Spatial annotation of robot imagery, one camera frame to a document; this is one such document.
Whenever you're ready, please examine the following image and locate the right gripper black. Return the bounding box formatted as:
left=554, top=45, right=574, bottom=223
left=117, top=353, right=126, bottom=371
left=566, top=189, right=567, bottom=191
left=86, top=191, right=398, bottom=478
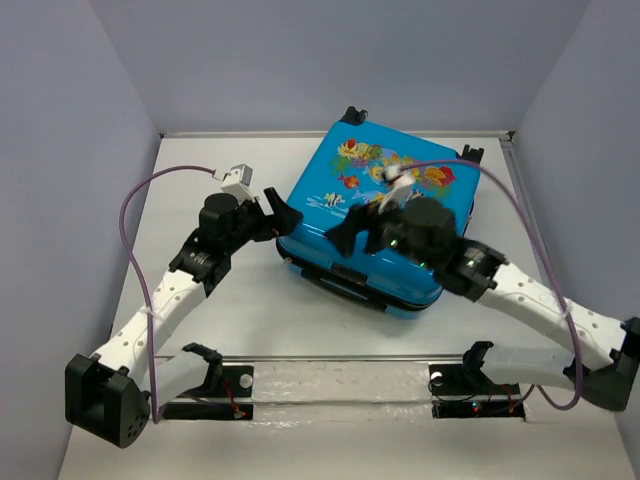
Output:
left=324, top=189, right=436, bottom=271

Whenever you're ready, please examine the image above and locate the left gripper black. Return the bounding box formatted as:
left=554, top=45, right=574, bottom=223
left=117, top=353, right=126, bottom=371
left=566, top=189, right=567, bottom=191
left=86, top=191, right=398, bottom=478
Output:
left=223, top=188, right=302, bottom=255

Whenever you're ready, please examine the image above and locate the blue kids suitcase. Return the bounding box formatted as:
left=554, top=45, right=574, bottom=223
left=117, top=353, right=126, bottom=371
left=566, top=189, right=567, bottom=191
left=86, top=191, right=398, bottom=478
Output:
left=276, top=106, right=484, bottom=316

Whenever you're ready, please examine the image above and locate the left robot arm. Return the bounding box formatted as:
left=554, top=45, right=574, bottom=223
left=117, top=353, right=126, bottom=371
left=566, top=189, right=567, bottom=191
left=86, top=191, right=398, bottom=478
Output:
left=65, top=188, right=303, bottom=448

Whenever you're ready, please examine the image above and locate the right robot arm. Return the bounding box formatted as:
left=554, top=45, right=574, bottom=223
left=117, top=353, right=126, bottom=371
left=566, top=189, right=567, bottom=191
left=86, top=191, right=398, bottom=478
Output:
left=325, top=197, right=639, bottom=412

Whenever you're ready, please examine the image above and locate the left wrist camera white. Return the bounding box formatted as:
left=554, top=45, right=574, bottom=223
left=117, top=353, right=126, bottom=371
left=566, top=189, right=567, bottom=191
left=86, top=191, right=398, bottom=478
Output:
left=221, top=164, right=254, bottom=203

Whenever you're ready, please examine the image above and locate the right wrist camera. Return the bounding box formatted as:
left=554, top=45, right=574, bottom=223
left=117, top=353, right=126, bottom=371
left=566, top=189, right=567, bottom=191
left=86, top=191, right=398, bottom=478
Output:
left=379, top=164, right=415, bottom=212

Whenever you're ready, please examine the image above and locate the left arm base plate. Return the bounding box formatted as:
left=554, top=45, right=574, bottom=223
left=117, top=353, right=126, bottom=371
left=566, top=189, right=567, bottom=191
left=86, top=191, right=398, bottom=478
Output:
left=160, top=364, right=254, bottom=421

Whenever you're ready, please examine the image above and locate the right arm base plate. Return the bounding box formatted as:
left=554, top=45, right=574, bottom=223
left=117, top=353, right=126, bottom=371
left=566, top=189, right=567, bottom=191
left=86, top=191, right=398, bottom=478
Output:
left=427, top=364, right=526, bottom=420

